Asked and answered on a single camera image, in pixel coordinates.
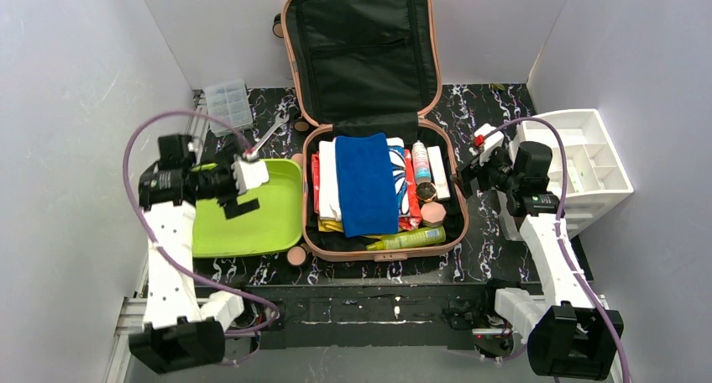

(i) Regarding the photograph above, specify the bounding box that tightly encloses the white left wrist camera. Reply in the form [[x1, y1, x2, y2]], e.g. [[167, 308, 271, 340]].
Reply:
[[232, 156, 270, 195]]

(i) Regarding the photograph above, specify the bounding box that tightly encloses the silver open end wrench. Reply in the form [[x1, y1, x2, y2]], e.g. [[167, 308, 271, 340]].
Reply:
[[243, 113, 290, 160]]

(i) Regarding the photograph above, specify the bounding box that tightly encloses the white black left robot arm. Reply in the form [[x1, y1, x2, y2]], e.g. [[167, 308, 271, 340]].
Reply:
[[128, 134, 259, 375]]

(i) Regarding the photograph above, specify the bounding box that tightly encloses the lime green plastic basin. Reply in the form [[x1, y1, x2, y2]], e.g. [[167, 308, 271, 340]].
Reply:
[[192, 159, 302, 259]]

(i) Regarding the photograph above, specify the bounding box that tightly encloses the red white tie-dye cloth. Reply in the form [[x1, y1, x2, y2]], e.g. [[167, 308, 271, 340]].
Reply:
[[311, 145, 422, 231]]

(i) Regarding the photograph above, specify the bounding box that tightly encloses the yellow folded cloth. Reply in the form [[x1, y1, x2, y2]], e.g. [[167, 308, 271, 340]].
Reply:
[[317, 218, 384, 240]]

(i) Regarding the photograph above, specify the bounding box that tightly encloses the round gold black jar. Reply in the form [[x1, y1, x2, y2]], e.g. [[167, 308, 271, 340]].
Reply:
[[416, 181, 437, 203]]

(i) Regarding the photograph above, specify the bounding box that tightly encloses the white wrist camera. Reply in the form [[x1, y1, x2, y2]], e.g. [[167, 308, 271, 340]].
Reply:
[[232, 156, 270, 195], [474, 123, 505, 165]]

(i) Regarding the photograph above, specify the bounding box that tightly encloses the white pink blue spray bottle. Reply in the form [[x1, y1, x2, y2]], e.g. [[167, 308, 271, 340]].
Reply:
[[411, 140, 432, 185]]

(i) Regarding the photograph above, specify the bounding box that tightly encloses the white divided organizer box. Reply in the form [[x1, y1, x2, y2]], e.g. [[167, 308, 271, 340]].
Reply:
[[507, 108, 634, 238]]

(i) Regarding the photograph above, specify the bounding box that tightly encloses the aluminium base frame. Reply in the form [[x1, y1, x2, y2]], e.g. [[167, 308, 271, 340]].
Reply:
[[102, 91, 636, 383]]

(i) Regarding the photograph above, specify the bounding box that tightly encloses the blue towel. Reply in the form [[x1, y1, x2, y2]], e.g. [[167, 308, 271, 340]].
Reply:
[[335, 133, 399, 238]]

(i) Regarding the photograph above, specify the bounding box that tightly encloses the yellow green spray bottle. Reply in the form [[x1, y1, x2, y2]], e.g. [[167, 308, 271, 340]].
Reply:
[[366, 226, 447, 251]]

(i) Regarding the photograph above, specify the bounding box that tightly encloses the white printed shirt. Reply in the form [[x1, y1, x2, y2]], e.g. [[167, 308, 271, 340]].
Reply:
[[312, 137, 411, 222]]

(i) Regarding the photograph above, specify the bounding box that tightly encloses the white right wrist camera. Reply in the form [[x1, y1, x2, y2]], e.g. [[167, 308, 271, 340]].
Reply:
[[474, 123, 505, 165]]

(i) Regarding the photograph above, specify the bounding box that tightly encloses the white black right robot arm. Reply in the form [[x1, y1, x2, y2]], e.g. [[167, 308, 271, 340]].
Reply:
[[457, 141, 624, 380]]

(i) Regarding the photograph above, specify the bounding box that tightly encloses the pink hard shell suitcase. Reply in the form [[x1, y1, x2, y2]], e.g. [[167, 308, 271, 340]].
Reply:
[[271, 0, 470, 268]]

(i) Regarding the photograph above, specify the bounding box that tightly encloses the pink octagonal compact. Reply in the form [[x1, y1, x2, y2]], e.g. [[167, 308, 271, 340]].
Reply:
[[421, 202, 447, 227]]

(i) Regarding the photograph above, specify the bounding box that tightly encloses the clear screw assortment box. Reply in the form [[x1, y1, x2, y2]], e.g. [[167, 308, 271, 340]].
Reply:
[[203, 79, 254, 137]]

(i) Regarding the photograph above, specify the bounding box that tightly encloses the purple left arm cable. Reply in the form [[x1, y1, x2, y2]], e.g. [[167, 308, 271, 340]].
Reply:
[[122, 109, 282, 367]]

